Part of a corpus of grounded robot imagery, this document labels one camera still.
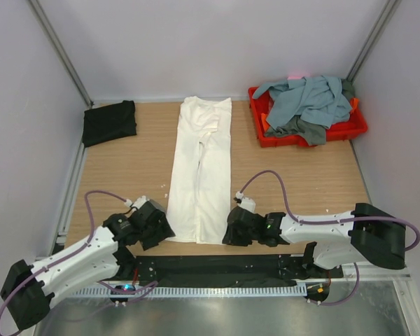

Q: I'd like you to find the slotted grey cable duct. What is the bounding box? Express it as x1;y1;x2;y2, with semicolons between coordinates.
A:
71;283;307;299

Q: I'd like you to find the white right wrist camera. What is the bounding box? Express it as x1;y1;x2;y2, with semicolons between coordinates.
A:
234;191;256;213

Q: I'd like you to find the white t-shirt with print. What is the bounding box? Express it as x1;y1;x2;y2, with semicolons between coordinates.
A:
167;97;232;244

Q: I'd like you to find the blue-grey t-shirt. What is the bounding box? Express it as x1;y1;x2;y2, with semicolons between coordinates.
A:
252;76;352;129

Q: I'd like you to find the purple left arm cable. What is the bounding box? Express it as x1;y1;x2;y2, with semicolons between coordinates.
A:
0;190;160;336

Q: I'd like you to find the red plastic bin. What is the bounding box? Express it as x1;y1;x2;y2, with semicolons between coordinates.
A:
248;87;368;148

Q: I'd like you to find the dark grey t-shirt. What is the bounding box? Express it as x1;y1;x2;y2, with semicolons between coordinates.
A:
265;79;355;146

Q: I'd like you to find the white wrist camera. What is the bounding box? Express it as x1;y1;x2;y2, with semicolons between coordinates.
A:
234;191;256;213
124;195;164;210

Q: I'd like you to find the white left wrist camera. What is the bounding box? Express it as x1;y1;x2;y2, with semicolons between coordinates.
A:
124;195;164;210

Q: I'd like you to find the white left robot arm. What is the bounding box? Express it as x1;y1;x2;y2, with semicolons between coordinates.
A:
0;200;174;330

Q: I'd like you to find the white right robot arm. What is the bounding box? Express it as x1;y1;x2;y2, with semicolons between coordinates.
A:
222;203;406;277

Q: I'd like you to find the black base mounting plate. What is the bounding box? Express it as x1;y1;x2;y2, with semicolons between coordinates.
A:
125;253;344;285

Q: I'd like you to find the folded black t-shirt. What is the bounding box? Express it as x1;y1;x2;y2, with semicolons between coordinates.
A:
82;100;137;148

